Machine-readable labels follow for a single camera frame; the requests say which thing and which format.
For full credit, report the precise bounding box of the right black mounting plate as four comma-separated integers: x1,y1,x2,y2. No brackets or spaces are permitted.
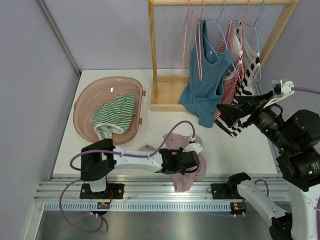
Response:
211,180,259,203

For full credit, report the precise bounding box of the black white striped tank top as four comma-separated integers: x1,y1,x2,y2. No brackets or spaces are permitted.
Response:
214,21,261,139

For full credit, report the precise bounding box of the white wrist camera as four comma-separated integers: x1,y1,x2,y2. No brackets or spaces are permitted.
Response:
183,141,203,155
264,77,295,108

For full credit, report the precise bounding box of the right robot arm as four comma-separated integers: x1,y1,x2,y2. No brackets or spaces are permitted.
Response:
217,94,320,240

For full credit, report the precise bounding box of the wooden clothes rack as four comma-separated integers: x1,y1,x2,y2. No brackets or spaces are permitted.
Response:
147,0,299,112

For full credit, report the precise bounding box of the red striped tank top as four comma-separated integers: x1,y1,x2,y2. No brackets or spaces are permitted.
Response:
218,24,242,104

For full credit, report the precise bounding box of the blue wire hanger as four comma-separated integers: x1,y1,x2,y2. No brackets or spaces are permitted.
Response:
207,0,236,77
242,0,266,83

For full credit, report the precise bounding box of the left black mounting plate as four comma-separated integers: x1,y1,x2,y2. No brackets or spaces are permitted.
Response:
79,183,125,200

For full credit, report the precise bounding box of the black mounting plate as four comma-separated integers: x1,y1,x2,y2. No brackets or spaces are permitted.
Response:
211,180,259,203
79,183,125,200

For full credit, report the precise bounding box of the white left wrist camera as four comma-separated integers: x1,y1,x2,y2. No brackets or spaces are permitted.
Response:
183,141,203,155

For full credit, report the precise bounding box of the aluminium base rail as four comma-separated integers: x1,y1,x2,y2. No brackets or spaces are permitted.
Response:
33,173,306,203

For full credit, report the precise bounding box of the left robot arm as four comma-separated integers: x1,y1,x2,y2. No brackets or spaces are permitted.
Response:
79,139,203,200

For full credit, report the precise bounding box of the mauve pink tank top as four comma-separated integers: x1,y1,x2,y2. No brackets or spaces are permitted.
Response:
138,132,208,193

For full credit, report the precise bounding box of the pink plastic basin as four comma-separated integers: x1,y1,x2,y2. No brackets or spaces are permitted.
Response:
73,76,146,145

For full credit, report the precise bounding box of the teal blue tank top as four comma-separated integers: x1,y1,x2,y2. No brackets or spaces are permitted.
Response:
178,20,233,128

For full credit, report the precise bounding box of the slotted cable duct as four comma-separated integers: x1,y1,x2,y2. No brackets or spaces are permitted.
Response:
44,201,231,212

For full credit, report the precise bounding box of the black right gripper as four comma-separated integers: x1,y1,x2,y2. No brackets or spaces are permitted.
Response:
217,88,295,152

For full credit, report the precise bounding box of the green striped tank top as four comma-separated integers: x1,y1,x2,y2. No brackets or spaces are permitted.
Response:
91,91,136,140

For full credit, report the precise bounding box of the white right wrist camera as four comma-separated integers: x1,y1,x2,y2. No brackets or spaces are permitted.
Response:
264,77,295,108

